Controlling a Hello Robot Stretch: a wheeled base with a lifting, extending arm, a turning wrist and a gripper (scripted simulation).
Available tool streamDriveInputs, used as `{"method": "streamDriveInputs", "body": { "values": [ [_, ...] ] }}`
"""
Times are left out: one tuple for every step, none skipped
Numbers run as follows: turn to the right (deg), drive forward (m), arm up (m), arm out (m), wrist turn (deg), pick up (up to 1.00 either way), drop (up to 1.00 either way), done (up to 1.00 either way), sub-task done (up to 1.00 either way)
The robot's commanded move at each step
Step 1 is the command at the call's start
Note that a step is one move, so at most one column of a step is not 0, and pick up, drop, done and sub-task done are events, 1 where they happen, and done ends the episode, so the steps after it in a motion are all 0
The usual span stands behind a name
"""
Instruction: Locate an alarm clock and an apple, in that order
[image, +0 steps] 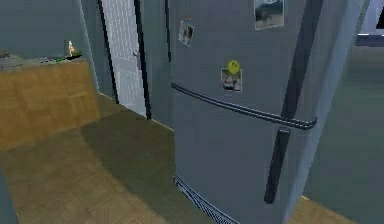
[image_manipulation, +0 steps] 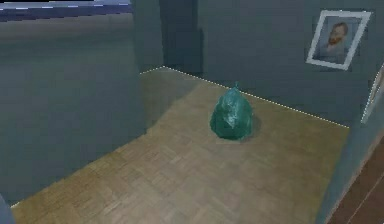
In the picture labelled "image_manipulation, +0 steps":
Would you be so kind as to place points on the green tied garbage bag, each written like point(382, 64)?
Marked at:
point(231, 115)

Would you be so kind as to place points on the white framed portrait painting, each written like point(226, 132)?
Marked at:
point(337, 39)

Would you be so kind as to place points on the white framed wall picture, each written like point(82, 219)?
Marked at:
point(373, 95)

